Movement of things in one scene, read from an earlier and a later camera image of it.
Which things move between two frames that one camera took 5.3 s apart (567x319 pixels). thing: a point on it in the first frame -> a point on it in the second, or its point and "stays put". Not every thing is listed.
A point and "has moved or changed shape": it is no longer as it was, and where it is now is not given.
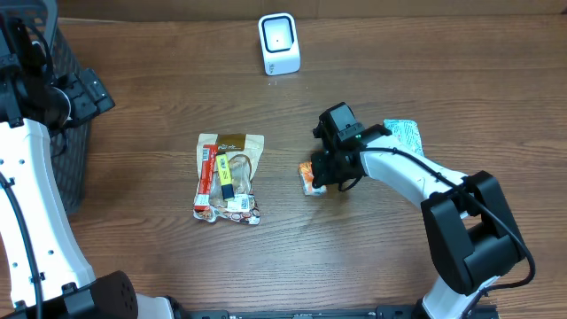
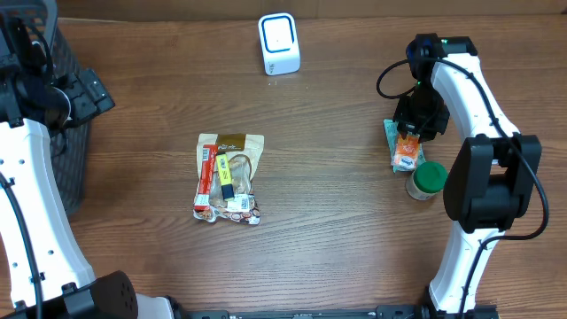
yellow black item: [225, 176] stays put
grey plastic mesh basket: [69, 144] stays put
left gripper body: [82, 105] stays put
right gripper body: [330, 169] -> [423, 112]
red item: [202, 197] stays put
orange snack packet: [306, 176] has moved or changed shape
